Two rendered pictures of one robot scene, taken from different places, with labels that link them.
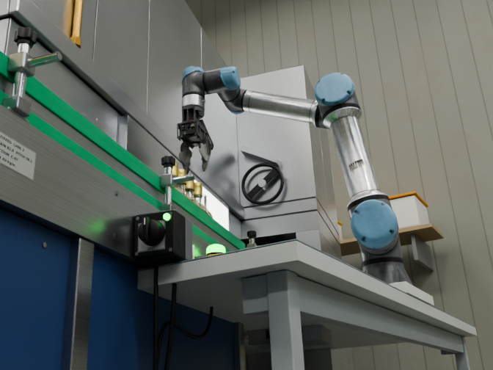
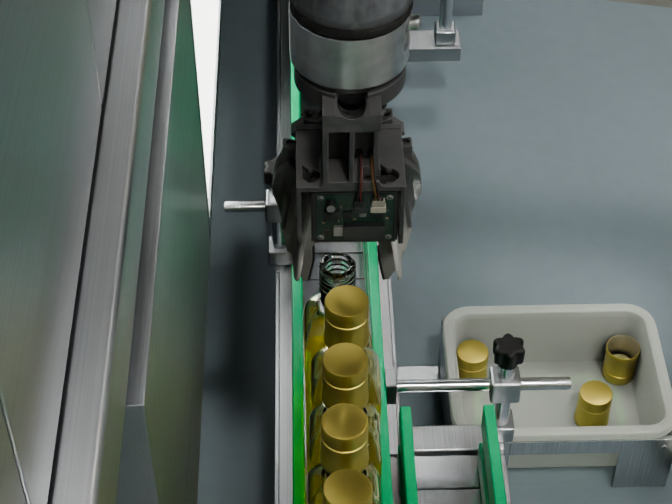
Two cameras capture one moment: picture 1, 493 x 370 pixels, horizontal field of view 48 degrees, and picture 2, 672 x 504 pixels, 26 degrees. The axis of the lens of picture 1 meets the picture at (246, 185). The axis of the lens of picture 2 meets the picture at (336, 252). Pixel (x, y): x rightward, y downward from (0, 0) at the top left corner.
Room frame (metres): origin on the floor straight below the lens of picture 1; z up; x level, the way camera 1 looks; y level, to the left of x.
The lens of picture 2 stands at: (0.89, 0.40, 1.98)
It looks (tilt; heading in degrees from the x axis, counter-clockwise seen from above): 45 degrees down; 342
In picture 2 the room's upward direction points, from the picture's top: straight up
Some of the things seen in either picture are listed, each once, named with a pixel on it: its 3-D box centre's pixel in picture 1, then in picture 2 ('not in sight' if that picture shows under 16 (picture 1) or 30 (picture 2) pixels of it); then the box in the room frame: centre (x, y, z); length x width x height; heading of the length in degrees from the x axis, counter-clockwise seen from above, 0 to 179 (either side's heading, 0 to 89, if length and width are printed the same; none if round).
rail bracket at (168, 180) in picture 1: (178, 185); not in sight; (1.06, 0.14, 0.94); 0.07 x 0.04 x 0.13; 73
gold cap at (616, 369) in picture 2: not in sight; (620, 360); (1.76, -0.20, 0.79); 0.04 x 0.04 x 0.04
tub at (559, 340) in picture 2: not in sight; (552, 393); (1.73, -0.11, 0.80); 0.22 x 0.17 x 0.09; 73
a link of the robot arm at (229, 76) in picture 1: (223, 82); not in sight; (1.57, 0.06, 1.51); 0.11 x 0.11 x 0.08; 74
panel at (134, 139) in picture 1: (185, 213); (180, 124); (1.86, 0.22, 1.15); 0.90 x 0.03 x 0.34; 163
